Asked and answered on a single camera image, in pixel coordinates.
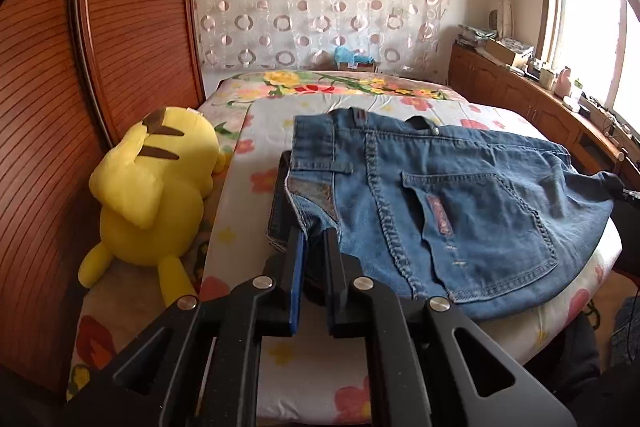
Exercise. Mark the yellow Pikachu plush toy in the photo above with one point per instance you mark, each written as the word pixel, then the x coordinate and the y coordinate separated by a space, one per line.
pixel 152 188

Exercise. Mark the cardboard box on cabinet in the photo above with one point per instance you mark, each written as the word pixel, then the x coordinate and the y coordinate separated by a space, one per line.
pixel 509 51

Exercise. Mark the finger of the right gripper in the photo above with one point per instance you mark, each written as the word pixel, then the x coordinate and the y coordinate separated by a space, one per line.
pixel 619 191

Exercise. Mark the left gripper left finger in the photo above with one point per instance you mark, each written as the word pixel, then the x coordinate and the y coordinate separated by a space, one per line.
pixel 197 363

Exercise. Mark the wooden sideboard cabinet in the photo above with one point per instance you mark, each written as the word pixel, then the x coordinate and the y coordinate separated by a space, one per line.
pixel 484 82

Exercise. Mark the wooden louvered wardrobe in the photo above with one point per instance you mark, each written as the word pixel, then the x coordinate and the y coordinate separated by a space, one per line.
pixel 75 75

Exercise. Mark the pink figurine on sill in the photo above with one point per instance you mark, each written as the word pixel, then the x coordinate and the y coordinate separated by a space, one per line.
pixel 563 85

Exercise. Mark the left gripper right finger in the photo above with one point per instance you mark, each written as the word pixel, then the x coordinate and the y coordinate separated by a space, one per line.
pixel 428 364

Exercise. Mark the floral bed sheet mattress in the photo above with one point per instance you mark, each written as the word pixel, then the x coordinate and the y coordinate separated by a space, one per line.
pixel 310 376

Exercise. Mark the blue denim jeans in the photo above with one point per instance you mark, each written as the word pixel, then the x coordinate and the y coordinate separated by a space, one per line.
pixel 495 221

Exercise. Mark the window with wooden frame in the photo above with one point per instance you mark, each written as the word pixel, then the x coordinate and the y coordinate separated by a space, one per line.
pixel 597 41

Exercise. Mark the blue item on box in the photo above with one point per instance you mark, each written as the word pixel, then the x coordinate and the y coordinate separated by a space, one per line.
pixel 344 55

